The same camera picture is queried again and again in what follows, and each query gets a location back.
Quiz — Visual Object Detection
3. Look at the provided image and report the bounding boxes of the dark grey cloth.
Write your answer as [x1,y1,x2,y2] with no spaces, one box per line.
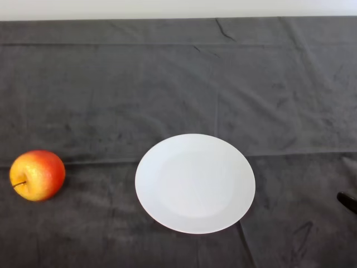
[0,16,357,268]

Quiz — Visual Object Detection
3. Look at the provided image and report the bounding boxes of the red yellow apple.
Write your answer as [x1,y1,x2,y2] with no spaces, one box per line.
[9,150,66,202]

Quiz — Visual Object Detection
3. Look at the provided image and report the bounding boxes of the white round plate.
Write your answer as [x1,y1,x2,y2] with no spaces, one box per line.
[134,133,257,235]

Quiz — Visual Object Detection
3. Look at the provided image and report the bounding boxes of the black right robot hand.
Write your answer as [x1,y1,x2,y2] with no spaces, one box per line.
[336,191,357,216]

